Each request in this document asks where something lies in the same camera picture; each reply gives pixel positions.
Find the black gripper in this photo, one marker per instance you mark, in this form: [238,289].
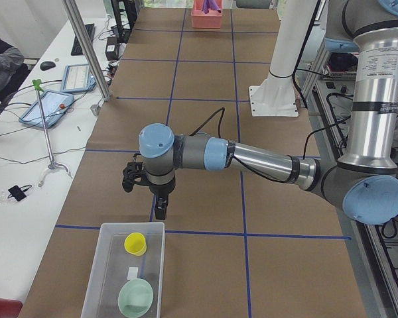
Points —
[161,191]

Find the yellow plastic cup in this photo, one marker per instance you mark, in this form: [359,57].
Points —
[135,244]

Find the green plastic bowl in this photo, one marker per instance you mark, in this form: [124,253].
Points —
[135,298]

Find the purple cloth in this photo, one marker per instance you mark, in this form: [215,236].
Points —
[210,5]

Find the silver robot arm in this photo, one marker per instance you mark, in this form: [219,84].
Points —
[362,182]

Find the clear plastic storage box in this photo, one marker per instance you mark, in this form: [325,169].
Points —
[113,267]

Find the small black pouch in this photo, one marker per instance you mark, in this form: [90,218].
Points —
[18,193]

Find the near blue teach pendant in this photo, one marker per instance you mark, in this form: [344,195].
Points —
[54,105]

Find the blue teach pendant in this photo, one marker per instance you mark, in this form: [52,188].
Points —
[77,78]
[54,105]

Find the far blue teach pendant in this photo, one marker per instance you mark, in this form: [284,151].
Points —
[77,78]

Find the black computer mouse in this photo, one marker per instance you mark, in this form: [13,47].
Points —
[47,65]

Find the pink plastic tray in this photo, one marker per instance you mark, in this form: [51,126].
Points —
[200,20]

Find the seated person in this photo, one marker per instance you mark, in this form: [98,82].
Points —
[13,72]

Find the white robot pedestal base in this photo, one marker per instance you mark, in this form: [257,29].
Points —
[297,44]

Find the green handled reacher grabber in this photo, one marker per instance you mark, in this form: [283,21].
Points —
[53,166]

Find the aluminium frame post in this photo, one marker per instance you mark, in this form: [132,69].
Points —
[80,31]

